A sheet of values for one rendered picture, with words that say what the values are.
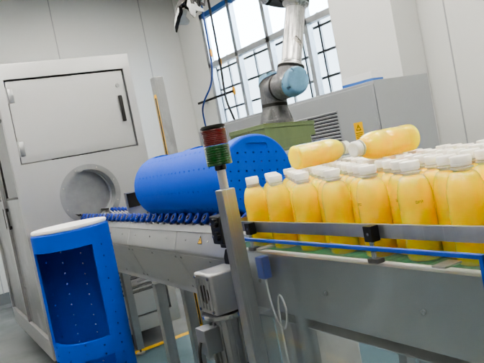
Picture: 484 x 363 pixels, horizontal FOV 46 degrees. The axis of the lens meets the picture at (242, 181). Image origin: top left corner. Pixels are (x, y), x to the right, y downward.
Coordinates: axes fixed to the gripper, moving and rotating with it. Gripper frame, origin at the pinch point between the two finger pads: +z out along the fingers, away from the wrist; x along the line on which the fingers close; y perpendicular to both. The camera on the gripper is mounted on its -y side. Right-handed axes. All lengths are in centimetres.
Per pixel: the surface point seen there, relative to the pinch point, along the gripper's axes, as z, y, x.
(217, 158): 67, -21, -66
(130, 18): -243, 154, 469
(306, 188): 73, 2, -71
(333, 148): 57, 22, -59
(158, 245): 79, 17, 50
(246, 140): 48, 14, -25
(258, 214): 76, 4, -46
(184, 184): 59, 7, 8
